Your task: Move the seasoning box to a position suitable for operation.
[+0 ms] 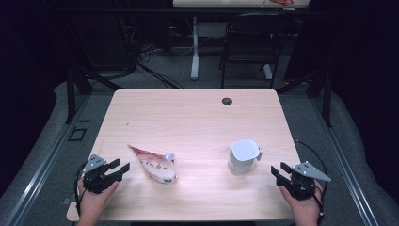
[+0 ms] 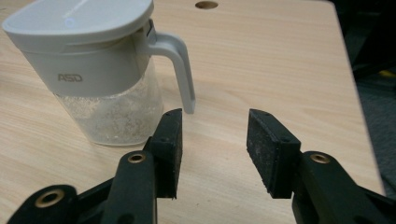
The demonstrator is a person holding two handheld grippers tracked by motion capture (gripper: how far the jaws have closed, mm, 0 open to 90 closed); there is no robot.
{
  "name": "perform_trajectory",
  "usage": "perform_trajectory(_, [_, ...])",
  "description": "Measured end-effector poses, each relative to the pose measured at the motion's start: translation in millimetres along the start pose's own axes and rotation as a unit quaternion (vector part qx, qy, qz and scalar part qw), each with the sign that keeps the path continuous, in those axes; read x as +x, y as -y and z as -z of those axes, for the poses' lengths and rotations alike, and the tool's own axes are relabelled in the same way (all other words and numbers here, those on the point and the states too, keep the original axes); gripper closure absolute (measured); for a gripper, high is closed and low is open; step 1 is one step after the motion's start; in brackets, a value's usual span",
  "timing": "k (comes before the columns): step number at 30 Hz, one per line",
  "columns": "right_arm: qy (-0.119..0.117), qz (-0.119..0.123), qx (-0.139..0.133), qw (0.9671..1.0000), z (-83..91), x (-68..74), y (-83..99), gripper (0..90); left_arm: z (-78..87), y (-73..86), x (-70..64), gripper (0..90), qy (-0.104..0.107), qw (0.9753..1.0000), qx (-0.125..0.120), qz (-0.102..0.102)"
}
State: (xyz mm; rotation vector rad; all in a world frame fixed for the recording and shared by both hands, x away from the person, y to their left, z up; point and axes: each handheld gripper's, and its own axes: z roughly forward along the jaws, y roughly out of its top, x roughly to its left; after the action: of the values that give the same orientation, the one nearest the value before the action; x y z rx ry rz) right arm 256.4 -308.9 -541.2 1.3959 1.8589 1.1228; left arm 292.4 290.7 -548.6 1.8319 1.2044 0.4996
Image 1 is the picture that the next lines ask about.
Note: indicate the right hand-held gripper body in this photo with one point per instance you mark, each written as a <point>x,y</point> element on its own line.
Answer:
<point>302,185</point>

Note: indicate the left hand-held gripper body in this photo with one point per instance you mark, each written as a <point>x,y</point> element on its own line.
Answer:
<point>95,179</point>

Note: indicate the red white snack pouch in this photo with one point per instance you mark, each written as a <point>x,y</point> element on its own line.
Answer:
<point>156,168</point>

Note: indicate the white lidded plastic container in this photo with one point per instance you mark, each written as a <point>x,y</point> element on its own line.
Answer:
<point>241,157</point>

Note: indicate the person's left hand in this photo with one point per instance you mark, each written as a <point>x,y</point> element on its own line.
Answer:
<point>92,204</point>

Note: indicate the person's right hand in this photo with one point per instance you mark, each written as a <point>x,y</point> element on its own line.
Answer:
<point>306,210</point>

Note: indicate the small grey floor plate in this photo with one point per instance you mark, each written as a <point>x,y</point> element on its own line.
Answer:
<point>66,201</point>

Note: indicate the black metal stand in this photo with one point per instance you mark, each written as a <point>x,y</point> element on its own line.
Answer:
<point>327,103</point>
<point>71,100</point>

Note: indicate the white desk leg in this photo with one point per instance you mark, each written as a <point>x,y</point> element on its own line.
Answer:
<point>195,56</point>
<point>267,72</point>

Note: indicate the black folding chair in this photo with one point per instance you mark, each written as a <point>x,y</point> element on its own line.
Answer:
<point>257,28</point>

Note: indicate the orange thing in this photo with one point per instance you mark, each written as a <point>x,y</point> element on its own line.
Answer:
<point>282,2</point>

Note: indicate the light wooden desk top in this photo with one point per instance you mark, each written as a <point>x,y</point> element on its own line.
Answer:
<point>219,3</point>

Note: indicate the aluminium floor rail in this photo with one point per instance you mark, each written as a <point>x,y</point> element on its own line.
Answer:
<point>351,182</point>
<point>37,175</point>

